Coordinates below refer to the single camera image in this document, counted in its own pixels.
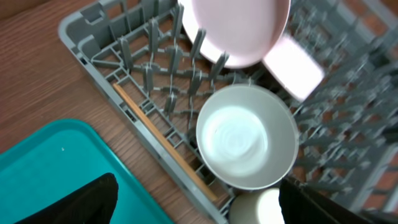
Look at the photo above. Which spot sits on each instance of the pink plate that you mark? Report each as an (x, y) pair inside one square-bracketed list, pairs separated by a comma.
[(245, 30)]

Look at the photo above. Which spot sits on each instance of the white cup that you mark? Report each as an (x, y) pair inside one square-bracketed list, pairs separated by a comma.
[(257, 208)]

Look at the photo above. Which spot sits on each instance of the pink bowl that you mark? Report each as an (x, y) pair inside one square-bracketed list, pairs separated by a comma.
[(296, 71)]

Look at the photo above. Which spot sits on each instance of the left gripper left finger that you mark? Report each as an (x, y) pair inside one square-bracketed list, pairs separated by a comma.
[(94, 202)]

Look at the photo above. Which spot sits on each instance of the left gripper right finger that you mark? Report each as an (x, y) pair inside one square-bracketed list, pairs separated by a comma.
[(302, 205)]

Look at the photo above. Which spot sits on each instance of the teal serving tray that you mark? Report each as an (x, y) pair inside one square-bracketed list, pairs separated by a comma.
[(60, 158)]

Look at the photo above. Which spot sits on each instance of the grey bowl with food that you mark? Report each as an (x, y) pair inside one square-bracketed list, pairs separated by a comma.
[(247, 136)]

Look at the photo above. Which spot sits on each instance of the wooden chopstick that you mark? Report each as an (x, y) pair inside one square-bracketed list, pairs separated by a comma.
[(165, 144)]

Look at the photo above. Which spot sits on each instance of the grey dishwasher rack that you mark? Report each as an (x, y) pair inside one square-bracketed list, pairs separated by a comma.
[(348, 127)]

